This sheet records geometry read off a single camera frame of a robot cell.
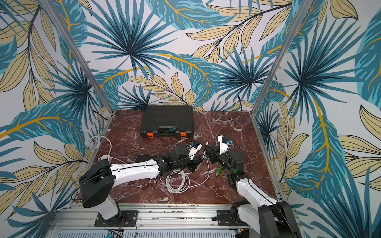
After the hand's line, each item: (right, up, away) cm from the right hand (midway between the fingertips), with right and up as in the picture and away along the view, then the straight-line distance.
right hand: (197, 150), depth 78 cm
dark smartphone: (-36, -8, +17) cm, 41 cm away
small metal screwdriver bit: (-32, -21, +4) cm, 38 cm away
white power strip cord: (-58, +1, +21) cm, 61 cm away
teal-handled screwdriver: (-15, +11, +19) cm, 27 cm away
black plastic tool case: (-30, +19, +39) cm, 53 cm away
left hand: (+2, -7, +1) cm, 7 cm away
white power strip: (-55, -6, +13) cm, 57 cm away
